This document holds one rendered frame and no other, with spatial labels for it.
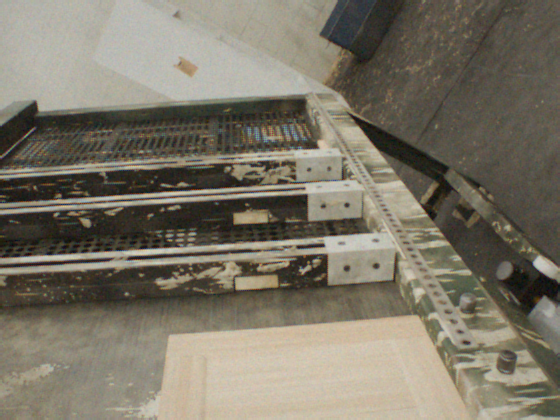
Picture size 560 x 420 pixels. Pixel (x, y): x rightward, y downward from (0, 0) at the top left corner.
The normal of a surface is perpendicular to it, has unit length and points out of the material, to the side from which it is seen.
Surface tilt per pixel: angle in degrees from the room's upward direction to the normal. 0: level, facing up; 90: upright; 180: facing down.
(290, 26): 90
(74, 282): 90
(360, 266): 90
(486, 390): 60
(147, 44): 90
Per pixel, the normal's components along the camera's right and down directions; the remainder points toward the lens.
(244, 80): 0.07, 0.43
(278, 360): -0.03, -0.91
